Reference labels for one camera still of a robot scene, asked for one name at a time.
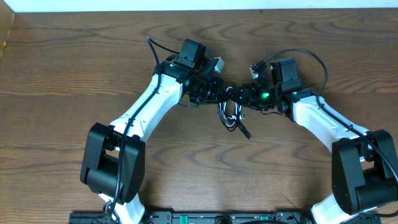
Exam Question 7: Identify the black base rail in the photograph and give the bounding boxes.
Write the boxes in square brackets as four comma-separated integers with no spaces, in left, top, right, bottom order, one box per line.
[68,210,382,224]

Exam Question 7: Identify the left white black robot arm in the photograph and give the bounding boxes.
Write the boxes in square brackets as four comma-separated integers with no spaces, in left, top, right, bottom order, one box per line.
[80,39,224,223]

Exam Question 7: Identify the black usb cable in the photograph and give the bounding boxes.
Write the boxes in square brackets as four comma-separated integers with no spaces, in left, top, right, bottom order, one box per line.
[217,85,252,140]

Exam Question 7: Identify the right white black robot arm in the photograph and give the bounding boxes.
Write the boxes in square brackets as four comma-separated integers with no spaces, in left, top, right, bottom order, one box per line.
[230,58,397,223]

